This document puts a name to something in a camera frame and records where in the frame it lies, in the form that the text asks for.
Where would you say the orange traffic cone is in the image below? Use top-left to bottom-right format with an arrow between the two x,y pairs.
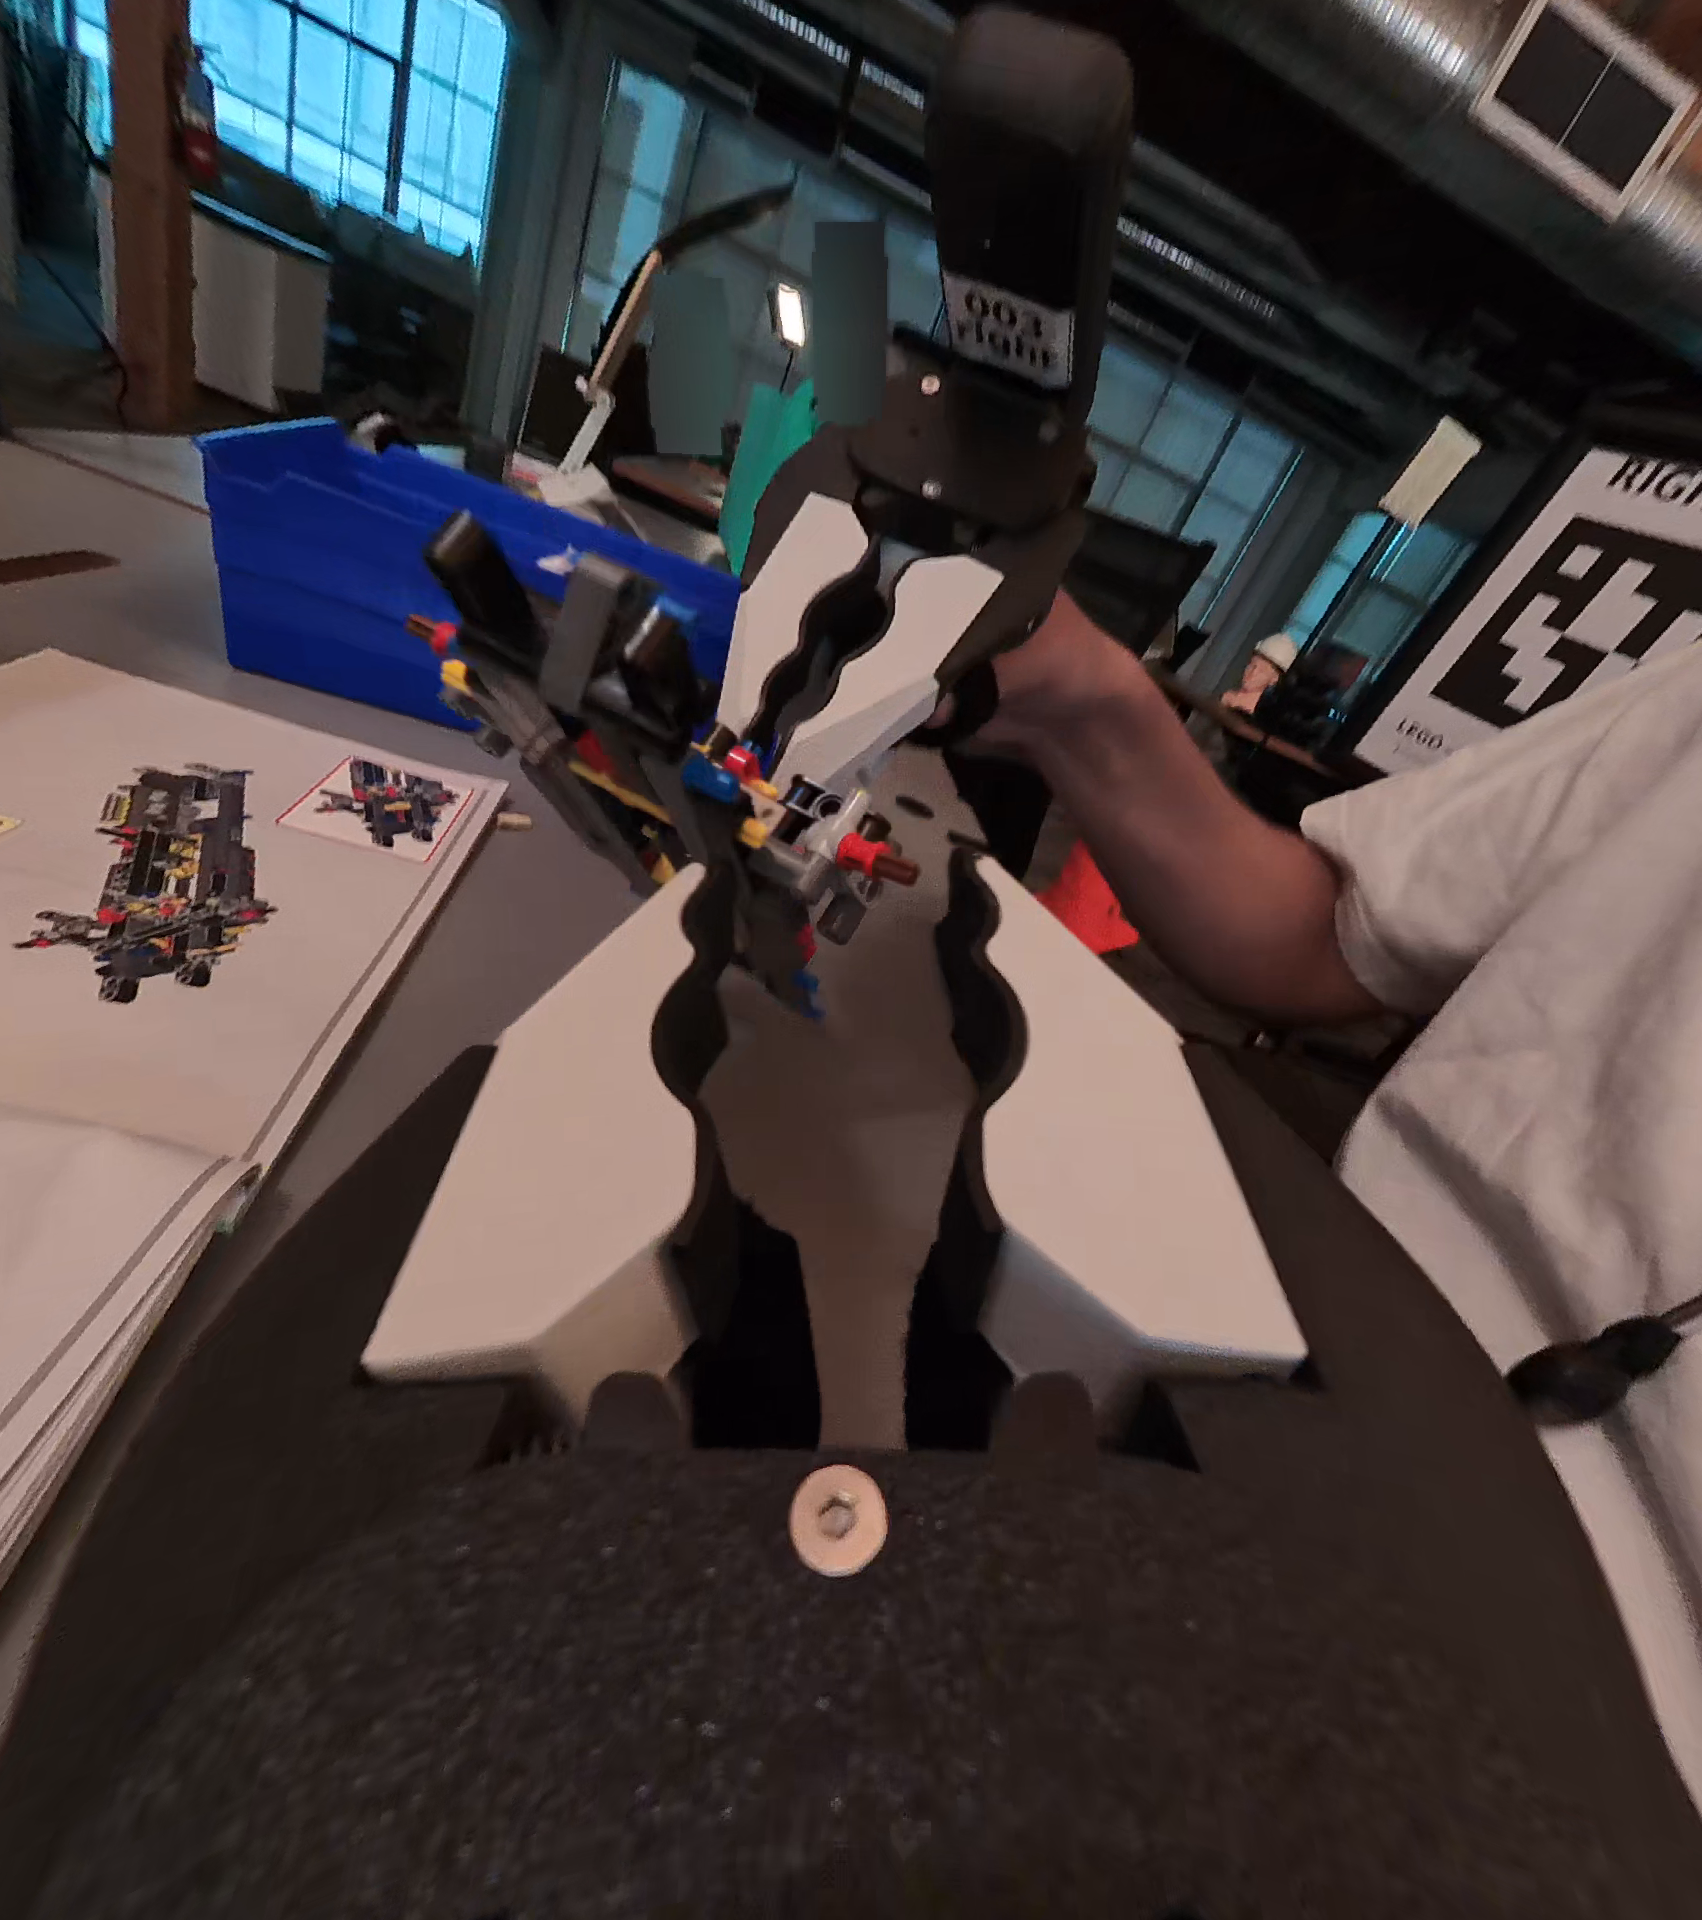
1039,840 -> 1142,954

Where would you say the lego chassis assembly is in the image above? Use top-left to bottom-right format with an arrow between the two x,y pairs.
408,510 -> 928,1023

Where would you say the white paper note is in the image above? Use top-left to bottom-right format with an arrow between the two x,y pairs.
1376,416 -> 1484,529

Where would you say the teal felt bag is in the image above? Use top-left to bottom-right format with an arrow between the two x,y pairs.
723,375 -> 816,581

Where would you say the person in white shirt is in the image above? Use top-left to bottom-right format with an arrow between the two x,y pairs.
1300,576 -> 1702,1920

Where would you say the lego instruction booklet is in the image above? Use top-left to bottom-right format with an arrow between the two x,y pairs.
0,648 -> 513,1750

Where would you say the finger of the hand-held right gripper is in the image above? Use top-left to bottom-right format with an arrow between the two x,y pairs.
788,555 -> 1015,787
720,492 -> 878,757

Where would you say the person's right forearm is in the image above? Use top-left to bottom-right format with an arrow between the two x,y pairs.
1106,645 -> 1394,1027

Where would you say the person's right hand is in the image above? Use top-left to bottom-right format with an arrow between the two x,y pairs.
992,597 -> 1155,748

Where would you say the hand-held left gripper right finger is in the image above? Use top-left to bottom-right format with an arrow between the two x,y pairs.
932,846 -> 1310,1380

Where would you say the wooden post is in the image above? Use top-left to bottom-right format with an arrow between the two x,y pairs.
108,0 -> 200,431

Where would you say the white air vent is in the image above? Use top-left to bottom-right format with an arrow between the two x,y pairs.
1472,0 -> 1700,224

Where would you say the blue storage bin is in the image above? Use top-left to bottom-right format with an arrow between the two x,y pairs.
199,421 -> 740,732

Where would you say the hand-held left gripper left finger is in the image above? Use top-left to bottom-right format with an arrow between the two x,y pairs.
361,863 -> 734,1395

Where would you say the black framed marker sign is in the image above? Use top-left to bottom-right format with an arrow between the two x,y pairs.
1391,443 -> 1702,775

